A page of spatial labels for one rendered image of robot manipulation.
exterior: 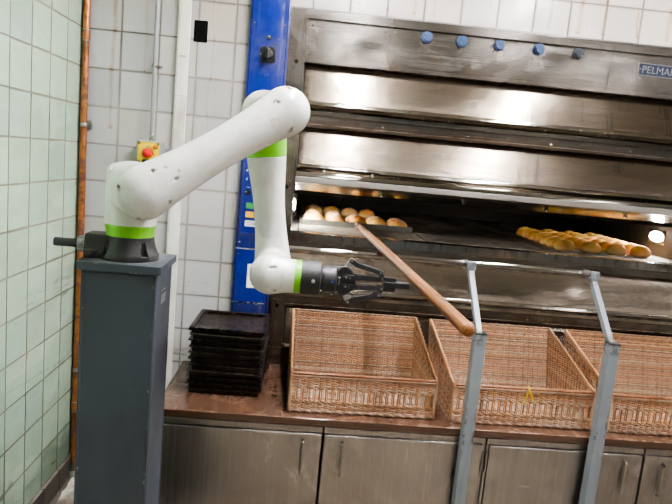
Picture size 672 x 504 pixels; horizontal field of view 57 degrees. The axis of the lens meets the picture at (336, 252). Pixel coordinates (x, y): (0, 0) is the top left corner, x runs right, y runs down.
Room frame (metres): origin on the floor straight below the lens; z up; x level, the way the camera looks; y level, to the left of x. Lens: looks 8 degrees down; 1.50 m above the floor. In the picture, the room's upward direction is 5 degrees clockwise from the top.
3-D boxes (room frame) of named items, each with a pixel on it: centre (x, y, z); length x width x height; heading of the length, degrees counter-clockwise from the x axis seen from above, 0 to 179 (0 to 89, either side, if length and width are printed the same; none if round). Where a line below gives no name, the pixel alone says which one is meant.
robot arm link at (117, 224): (1.57, 0.53, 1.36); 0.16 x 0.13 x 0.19; 28
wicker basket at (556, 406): (2.42, -0.73, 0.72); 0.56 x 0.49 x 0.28; 95
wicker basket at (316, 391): (2.39, -0.13, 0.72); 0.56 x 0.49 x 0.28; 95
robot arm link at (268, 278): (1.65, 0.16, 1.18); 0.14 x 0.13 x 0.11; 93
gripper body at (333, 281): (1.65, -0.02, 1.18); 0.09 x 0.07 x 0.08; 93
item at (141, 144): (2.56, 0.80, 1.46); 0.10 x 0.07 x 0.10; 93
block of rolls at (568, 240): (3.16, -1.25, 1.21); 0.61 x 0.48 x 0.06; 3
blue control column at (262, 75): (3.55, 0.41, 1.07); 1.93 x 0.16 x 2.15; 3
